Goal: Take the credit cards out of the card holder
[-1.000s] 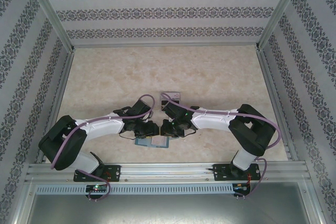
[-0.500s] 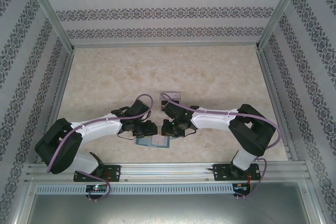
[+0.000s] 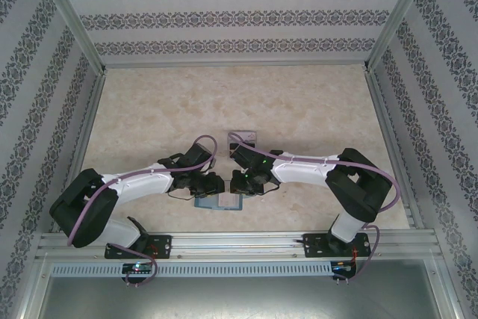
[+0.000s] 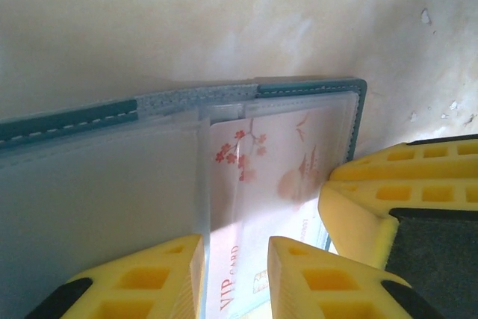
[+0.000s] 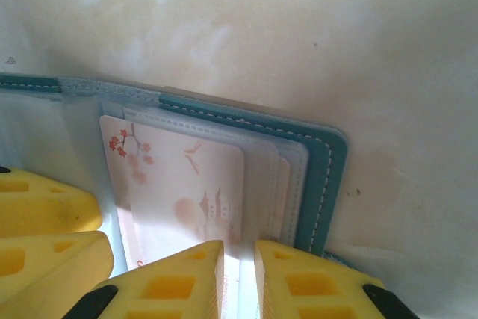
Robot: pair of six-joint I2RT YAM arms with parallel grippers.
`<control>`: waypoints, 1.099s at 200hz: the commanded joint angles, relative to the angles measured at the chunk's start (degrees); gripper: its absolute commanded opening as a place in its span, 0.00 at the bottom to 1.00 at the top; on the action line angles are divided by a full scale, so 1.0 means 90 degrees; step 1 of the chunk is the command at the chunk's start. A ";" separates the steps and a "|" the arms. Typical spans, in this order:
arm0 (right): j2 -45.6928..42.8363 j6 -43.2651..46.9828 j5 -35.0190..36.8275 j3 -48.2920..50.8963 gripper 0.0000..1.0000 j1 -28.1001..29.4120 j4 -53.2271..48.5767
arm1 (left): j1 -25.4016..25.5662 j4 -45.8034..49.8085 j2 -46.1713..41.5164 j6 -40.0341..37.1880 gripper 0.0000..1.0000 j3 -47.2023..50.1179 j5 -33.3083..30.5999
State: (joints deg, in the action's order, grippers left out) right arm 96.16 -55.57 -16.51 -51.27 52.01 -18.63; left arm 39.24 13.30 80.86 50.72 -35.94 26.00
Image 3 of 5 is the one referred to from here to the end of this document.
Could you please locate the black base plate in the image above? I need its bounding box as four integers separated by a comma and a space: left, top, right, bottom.
303, 232, 370, 259
104, 234, 173, 261

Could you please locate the aluminium frame post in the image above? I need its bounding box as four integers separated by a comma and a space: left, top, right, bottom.
362, 0, 437, 72
30, 0, 108, 74

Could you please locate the thin black right gripper cable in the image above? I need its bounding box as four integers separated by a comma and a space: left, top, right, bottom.
257, 180, 281, 196

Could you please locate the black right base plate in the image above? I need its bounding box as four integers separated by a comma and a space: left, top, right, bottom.
303, 232, 370, 259

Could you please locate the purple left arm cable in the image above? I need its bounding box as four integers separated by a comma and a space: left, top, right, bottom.
66, 134, 220, 288

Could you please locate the aluminium table side rail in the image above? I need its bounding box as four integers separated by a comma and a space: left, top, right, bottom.
46, 68, 108, 236
364, 68, 427, 229

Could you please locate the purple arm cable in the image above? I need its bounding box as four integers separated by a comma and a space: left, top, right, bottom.
66, 134, 220, 288
228, 131, 403, 285

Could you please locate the slotted grey cable duct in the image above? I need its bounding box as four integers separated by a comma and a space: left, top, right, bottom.
50, 261, 334, 278

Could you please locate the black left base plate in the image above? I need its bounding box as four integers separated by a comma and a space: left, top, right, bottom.
104, 234, 173, 261

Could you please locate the grey sheet metal panel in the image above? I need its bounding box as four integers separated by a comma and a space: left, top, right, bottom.
22, 258, 461, 319

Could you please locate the small circuit board with wires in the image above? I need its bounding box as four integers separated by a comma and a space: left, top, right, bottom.
331, 260, 359, 274

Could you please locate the clear acrylic card stand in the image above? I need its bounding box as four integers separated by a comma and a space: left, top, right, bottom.
226, 129, 260, 158

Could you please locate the small circuit board green light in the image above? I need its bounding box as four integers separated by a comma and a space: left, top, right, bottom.
122, 262, 155, 275

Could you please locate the white card with pink print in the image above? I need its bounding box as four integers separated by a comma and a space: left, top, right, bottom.
229, 131, 259, 143
219, 192, 240, 208

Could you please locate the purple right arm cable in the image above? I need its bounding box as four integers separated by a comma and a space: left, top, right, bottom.
228, 131, 403, 285

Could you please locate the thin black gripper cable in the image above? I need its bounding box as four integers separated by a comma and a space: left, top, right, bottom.
257, 180, 281, 196
167, 188, 197, 201

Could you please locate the teal leather card holder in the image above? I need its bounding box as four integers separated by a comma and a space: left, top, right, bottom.
193, 191, 245, 211

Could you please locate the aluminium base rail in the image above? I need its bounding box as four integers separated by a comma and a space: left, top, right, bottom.
35, 229, 438, 261

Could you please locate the thin black left gripper cable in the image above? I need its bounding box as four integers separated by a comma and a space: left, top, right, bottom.
167, 188, 197, 201

